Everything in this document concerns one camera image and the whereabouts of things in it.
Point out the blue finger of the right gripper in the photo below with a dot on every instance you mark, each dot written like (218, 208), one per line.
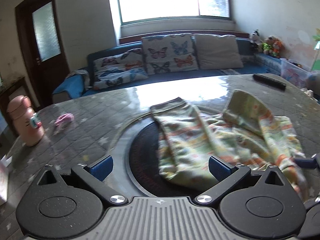
(307, 163)

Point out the lying butterfly print pillow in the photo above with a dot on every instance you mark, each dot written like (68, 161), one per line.
(119, 69)

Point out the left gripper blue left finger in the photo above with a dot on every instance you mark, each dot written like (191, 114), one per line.
(102, 168)

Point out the pink cartoon water bottle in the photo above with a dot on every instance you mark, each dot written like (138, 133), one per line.
(26, 121)

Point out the colourful patterned children's cardigan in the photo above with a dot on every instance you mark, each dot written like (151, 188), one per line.
(245, 132)

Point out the black remote control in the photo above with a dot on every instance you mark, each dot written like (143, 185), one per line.
(269, 81)

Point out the bright window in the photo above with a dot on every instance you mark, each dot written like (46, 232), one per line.
(136, 11)

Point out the round black induction cooktop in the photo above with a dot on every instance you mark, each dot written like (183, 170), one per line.
(142, 166)

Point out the plain beige pillow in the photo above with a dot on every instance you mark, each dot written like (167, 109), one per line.
(217, 52)

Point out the upright butterfly print pillow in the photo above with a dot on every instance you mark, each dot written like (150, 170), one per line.
(169, 53)

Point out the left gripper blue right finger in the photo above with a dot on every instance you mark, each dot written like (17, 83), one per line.
(219, 168)

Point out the black white plush toy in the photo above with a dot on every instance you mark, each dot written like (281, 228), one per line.
(256, 41)

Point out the dark wooden door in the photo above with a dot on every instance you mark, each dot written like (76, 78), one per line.
(41, 47)

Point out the dark blue sofa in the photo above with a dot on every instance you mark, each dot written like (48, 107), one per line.
(254, 63)

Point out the clear plastic storage box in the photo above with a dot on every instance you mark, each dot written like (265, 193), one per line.
(296, 75)

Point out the brown orange plush toys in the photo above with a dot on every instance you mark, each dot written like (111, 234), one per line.
(272, 46)

